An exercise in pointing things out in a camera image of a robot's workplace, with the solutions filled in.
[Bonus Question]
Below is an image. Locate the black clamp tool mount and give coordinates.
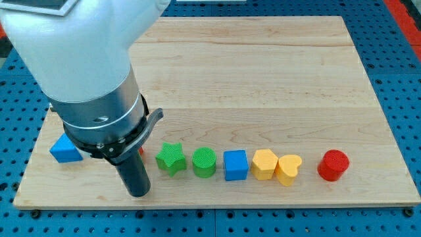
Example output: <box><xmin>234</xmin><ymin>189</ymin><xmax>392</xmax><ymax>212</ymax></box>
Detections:
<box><xmin>63</xmin><ymin>94</ymin><xmax>164</xmax><ymax>165</ymax></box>

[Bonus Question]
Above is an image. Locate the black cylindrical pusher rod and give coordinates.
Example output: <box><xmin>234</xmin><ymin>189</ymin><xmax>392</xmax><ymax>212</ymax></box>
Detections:
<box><xmin>115</xmin><ymin>149</ymin><xmax>151</xmax><ymax>198</ymax></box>

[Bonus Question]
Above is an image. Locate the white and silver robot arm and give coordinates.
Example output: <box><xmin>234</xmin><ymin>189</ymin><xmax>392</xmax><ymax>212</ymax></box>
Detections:
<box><xmin>1</xmin><ymin>0</ymin><xmax>168</xmax><ymax>197</ymax></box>

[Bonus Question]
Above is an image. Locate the yellow hexagon block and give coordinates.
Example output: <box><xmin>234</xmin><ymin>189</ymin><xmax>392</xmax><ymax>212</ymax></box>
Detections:
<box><xmin>251</xmin><ymin>149</ymin><xmax>278</xmax><ymax>180</ymax></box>

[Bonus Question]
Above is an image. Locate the yellow heart block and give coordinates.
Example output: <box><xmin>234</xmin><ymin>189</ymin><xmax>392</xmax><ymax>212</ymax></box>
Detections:
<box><xmin>275</xmin><ymin>154</ymin><xmax>302</xmax><ymax>187</ymax></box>

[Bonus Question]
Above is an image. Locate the green star block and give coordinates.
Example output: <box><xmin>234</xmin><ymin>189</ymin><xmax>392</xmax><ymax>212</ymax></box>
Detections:
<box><xmin>155</xmin><ymin>142</ymin><xmax>187</xmax><ymax>177</ymax></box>

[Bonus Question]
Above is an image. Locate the blue triangle block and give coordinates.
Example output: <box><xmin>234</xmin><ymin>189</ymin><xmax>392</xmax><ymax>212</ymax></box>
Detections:
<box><xmin>49</xmin><ymin>134</ymin><xmax>83</xmax><ymax>163</ymax></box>

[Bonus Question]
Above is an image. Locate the green cylinder block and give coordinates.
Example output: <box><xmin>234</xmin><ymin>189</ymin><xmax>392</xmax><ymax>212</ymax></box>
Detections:
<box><xmin>192</xmin><ymin>147</ymin><xmax>217</xmax><ymax>178</ymax></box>

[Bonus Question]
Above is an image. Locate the blue cube block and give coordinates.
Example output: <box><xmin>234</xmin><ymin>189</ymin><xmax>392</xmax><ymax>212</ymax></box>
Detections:
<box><xmin>223</xmin><ymin>149</ymin><xmax>249</xmax><ymax>181</ymax></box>

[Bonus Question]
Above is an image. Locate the wooden board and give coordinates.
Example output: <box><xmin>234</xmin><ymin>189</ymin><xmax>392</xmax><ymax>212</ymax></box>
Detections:
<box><xmin>13</xmin><ymin>16</ymin><xmax>420</xmax><ymax>210</ymax></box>

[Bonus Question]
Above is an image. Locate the red cylinder block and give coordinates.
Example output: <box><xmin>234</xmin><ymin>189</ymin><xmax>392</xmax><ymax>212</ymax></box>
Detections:
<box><xmin>317</xmin><ymin>149</ymin><xmax>349</xmax><ymax>182</ymax></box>

